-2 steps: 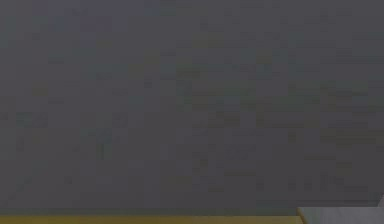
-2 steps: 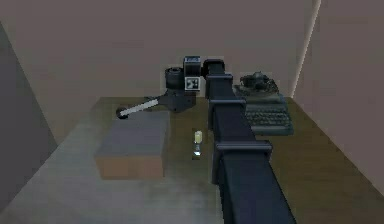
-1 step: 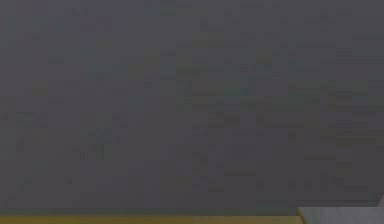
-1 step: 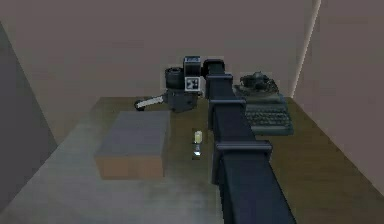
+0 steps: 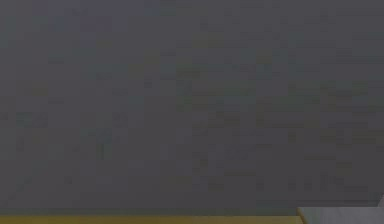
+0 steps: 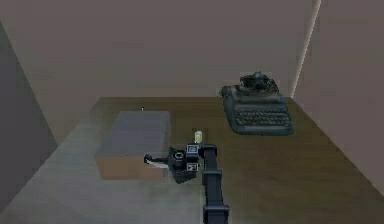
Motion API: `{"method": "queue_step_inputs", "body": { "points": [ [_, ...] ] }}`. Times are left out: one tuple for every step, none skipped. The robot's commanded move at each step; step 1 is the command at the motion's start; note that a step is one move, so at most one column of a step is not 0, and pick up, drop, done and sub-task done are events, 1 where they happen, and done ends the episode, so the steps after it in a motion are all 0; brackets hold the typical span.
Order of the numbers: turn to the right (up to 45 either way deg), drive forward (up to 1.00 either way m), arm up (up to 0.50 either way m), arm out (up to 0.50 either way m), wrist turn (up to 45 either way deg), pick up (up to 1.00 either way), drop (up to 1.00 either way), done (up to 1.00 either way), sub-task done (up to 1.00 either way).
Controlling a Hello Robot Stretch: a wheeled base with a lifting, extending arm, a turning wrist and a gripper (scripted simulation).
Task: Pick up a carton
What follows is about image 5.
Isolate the pale grey flat block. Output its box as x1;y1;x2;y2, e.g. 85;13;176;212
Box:
295;192;384;224

